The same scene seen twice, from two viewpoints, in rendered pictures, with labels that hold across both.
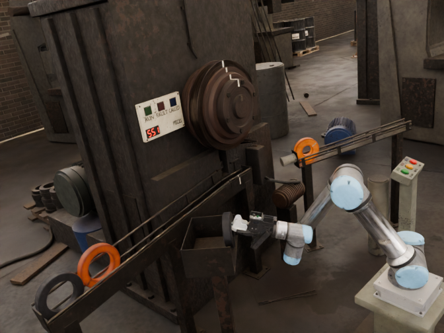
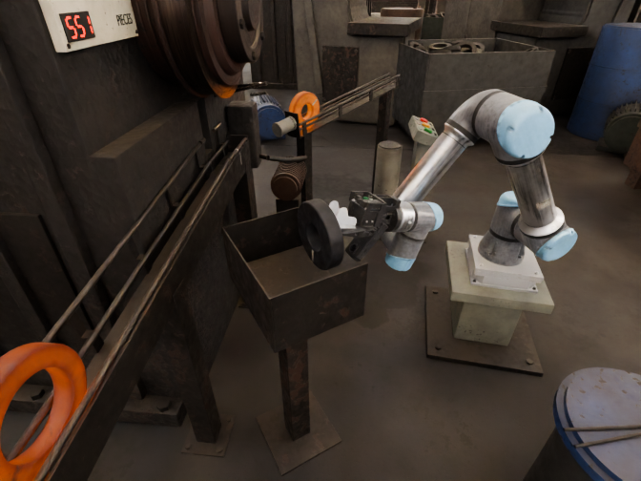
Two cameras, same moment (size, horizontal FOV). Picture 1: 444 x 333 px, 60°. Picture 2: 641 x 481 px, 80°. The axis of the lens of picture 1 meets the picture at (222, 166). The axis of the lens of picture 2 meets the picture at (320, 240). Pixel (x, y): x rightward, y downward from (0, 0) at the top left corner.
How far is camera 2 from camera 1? 1.09 m
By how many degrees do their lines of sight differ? 36
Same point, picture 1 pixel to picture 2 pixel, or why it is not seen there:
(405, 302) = (518, 281)
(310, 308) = (358, 324)
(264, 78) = not seen: hidden behind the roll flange
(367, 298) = (467, 289)
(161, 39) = not seen: outside the picture
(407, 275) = (560, 244)
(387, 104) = (306, 79)
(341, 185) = (531, 115)
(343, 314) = (399, 319)
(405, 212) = not seen: hidden behind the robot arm
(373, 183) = (389, 151)
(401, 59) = (320, 23)
